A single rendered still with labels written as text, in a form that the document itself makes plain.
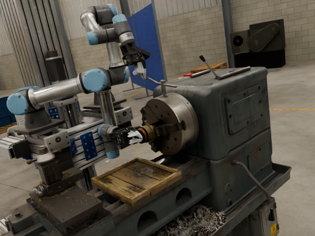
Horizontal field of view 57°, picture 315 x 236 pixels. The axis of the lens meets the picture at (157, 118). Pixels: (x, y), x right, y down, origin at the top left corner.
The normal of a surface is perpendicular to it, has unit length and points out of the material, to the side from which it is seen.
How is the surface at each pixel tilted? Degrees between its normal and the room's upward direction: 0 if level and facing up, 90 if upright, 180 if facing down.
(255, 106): 90
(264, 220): 88
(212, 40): 90
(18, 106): 91
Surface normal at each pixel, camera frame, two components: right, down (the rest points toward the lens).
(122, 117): 0.73, 0.05
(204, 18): -0.56, 0.31
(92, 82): 0.17, 0.21
